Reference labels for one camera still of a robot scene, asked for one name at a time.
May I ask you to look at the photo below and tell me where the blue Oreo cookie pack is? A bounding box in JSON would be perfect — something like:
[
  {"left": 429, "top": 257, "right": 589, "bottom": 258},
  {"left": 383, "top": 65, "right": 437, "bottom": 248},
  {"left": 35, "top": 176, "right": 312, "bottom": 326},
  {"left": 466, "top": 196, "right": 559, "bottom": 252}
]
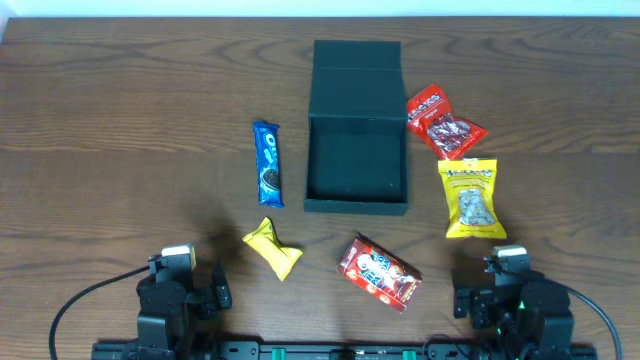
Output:
[{"left": 252, "top": 121, "right": 284, "bottom": 208}]

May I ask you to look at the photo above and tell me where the yellow nut snack bag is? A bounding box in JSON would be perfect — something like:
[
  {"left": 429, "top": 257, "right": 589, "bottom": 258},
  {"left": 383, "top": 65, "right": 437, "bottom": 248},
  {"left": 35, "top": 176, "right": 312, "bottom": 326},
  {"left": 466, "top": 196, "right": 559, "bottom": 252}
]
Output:
[{"left": 438, "top": 158, "right": 507, "bottom": 239}]

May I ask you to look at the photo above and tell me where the red nut snack bag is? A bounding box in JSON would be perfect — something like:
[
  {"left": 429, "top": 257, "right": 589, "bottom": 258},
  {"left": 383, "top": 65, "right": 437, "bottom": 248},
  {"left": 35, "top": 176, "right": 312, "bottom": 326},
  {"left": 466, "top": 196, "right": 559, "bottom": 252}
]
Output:
[{"left": 407, "top": 83, "right": 488, "bottom": 160}]

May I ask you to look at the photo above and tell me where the small yellow snack packet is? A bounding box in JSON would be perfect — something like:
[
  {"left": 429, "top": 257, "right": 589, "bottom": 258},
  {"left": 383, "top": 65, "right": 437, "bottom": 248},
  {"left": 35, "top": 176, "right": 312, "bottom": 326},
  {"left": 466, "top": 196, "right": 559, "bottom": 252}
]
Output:
[{"left": 242, "top": 217, "right": 303, "bottom": 282}]

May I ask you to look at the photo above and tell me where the black open gift box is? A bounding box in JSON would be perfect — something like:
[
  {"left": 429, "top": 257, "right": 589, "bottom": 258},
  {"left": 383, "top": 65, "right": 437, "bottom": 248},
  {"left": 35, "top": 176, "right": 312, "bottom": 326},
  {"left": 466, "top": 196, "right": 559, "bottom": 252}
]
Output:
[{"left": 303, "top": 40, "right": 409, "bottom": 216}]

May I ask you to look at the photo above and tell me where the red Meiji panda biscuit box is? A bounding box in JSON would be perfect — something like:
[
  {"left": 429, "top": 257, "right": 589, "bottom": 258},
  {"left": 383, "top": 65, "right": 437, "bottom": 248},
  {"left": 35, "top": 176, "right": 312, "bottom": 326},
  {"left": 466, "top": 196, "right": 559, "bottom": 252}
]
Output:
[{"left": 336, "top": 233, "right": 423, "bottom": 313}]

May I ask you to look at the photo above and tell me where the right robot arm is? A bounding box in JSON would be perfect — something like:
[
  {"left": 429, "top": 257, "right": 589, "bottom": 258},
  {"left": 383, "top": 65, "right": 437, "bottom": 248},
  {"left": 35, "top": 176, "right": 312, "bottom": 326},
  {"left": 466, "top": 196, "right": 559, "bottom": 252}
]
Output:
[{"left": 452, "top": 255, "right": 574, "bottom": 359}]

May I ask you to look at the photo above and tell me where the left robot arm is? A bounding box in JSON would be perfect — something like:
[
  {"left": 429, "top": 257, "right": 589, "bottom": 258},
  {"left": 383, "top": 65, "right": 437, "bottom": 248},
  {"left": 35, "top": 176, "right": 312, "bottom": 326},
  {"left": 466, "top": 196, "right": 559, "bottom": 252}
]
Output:
[{"left": 121, "top": 254, "right": 232, "bottom": 360}]

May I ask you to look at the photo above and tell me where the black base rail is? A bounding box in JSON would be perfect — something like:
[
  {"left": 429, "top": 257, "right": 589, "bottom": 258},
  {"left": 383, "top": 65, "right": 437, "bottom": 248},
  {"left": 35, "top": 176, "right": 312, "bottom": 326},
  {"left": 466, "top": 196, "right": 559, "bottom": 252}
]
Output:
[{"left": 90, "top": 341, "right": 598, "bottom": 360}]

